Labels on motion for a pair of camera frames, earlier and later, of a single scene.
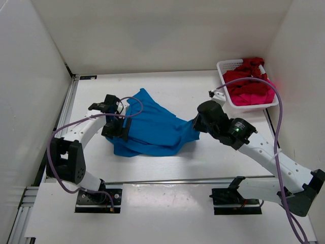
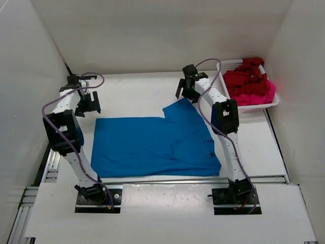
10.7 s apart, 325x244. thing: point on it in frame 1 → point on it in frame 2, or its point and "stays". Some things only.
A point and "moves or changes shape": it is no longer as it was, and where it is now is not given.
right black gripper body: (197, 123) → (187, 86)
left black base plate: (104, 201) stays
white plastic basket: (222, 66) stays
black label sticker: (88, 77) stays
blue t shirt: (155, 130) moves or changes shape
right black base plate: (230, 201) stays
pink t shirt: (249, 98) stays
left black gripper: (126, 129) → (89, 103)
